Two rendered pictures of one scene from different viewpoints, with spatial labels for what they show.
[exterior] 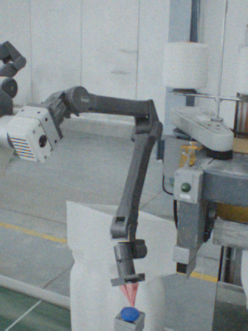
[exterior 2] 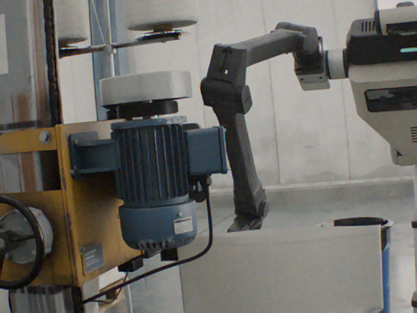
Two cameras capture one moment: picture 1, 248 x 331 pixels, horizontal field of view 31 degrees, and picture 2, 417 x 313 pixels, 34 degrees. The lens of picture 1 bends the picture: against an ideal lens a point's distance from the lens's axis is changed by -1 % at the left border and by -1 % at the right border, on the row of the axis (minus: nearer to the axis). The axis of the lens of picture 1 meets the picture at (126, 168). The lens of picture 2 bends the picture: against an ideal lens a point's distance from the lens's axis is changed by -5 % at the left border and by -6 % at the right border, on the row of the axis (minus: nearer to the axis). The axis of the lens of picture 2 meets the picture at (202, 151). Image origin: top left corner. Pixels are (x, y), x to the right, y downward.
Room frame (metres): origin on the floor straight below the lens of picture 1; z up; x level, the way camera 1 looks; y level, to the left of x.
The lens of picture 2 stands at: (3.21, -0.32, 1.33)
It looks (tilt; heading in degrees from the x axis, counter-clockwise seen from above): 3 degrees down; 174
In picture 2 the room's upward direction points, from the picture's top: 5 degrees counter-clockwise
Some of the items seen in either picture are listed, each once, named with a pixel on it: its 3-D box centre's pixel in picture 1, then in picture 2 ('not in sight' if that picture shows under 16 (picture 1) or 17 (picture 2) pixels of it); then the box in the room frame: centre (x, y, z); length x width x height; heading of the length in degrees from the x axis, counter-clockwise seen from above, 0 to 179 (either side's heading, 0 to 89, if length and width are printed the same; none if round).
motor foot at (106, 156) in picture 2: not in sight; (104, 153); (1.81, -0.35, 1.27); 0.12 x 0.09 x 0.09; 155
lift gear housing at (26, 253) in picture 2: not in sight; (23, 234); (1.87, -0.53, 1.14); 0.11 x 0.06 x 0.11; 65
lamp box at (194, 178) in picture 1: (188, 185); not in sight; (1.28, -0.19, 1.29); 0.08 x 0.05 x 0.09; 65
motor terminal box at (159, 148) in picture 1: (164, 149); (205, 156); (1.82, -0.16, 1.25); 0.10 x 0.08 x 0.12; 0
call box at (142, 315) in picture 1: (129, 323); not in sight; (1.25, -0.03, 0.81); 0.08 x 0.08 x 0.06; 65
